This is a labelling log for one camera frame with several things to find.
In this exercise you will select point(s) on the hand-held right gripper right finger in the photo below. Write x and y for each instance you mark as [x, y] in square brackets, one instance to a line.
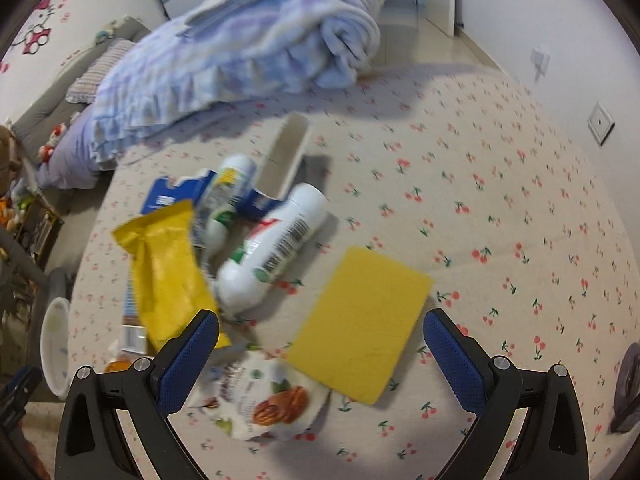
[452, 360]

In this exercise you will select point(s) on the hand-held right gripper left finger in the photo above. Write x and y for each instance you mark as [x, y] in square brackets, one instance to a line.
[190, 360]

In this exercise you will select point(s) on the white nut snack pouch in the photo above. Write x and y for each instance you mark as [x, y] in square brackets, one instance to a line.
[270, 405]

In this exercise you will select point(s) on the yellow snack packet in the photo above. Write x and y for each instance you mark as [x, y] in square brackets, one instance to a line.
[160, 270]

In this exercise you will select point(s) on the white plastic bin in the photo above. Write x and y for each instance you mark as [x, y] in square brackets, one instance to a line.
[55, 350]

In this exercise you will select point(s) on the large white plastic bottle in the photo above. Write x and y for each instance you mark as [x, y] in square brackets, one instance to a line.
[280, 245]

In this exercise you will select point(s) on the small white plastic bottle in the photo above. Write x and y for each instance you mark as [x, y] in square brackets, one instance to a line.
[230, 180]

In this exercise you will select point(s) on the yellow sponge sheet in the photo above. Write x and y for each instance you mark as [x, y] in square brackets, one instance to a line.
[360, 325]

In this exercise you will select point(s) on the cherry print tablecloth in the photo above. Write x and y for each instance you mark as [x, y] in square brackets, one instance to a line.
[500, 210]

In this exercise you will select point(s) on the blue flat carton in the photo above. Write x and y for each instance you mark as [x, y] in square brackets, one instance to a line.
[167, 195]

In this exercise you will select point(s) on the dark round object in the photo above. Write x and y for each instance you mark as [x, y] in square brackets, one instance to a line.
[627, 395]

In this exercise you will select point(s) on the wooden shelf with clutter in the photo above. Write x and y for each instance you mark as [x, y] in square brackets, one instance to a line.
[35, 230]

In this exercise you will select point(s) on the open white and blue carton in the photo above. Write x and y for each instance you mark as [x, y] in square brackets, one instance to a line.
[285, 160]

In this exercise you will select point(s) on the bed with purple sheet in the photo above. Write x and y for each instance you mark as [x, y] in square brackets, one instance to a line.
[70, 165]

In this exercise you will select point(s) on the red and white plush toy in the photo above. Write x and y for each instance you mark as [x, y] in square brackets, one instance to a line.
[52, 142]

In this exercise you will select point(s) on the striped pillow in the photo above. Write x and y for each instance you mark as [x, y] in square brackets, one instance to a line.
[100, 72]

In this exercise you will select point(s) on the blue plaid ruffled blanket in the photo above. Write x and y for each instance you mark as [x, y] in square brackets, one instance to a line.
[225, 60]

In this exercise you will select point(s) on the white wall socket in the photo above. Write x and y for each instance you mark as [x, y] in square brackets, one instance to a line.
[600, 122]

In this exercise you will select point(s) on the white wall plug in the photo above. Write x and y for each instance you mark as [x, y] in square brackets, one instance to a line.
[540, 60]

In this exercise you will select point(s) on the pink cat wall sticker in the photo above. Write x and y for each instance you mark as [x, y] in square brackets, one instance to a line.
[40, 30]

